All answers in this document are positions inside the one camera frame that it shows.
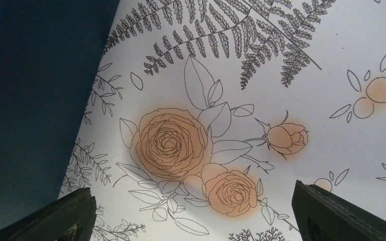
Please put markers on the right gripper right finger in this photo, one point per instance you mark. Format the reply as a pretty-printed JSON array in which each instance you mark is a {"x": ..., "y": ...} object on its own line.
[{"x": 322, "y": 215}]

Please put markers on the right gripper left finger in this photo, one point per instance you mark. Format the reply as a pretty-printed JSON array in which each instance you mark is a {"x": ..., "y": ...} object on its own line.
[{"x": 71, "y": 217}]

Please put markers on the dark blue piece box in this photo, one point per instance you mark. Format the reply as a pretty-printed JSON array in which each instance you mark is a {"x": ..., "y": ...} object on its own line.
[{"x": 50, "y": 52}]

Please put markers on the floral table mat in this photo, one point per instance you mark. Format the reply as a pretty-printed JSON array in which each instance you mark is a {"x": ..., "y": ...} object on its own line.
[{"x": 204, "y": 114}]

